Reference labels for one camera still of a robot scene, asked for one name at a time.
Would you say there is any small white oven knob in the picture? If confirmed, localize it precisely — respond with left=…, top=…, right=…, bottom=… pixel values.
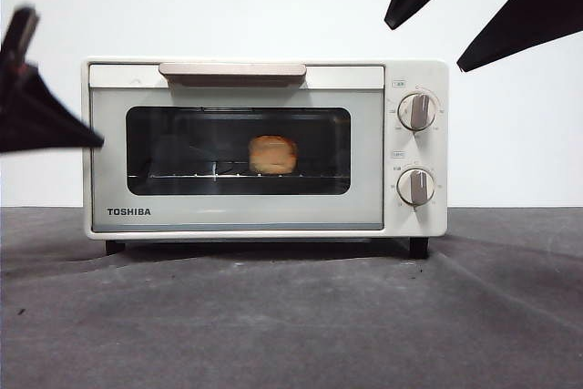
left=396, top=168, right=436, bottom=207

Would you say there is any metal wire oven rack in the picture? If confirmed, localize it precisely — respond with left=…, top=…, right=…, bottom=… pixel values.
left=128, top=159, right=347, bottom=179

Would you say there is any white Toshiba toaster oven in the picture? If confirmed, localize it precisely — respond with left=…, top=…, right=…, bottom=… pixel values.
left=81, top=57, right=450, bottom=259

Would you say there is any oven door with beige handle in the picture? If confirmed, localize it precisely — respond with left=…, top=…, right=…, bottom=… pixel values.
left=88, top=62, right=386, bottom=232

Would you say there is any golden bread loaf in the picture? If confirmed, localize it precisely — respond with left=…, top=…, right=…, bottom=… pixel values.
left=248, top=134, right=300, bottom=176

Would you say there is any large white oven knob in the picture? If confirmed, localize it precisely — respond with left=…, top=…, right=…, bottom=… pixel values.
left=397, top=92, right=437, bottom=132

